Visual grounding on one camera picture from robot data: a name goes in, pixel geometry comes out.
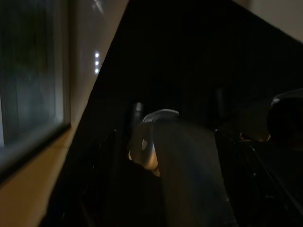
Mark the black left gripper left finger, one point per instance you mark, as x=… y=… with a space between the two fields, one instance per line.
x=118 y=189

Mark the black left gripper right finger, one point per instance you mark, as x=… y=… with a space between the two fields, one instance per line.
x=260 y=194

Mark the clear bottle with white cap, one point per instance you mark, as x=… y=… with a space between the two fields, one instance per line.
x=184 y=165

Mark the stainless steel fridge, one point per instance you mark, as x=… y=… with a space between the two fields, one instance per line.
x=30 y=71

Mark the large black floor mat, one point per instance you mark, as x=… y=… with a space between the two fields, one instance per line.
x=189 y=47

